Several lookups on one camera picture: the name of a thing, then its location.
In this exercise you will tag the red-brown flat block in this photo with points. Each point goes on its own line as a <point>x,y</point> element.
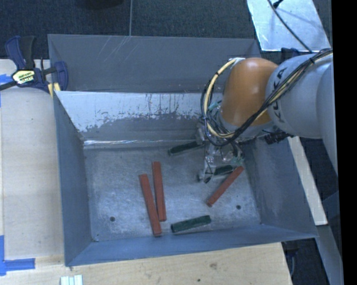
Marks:
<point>159,193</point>
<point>150,205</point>
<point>224,186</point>

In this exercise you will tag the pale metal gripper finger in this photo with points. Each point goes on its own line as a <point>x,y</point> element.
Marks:
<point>204,171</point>
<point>211,175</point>

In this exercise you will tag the grey metal bin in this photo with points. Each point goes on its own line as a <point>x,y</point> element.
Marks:
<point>124,176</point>

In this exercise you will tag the dark green flat block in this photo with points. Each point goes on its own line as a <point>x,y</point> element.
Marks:
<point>181,148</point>
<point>190,223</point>
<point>225,169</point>

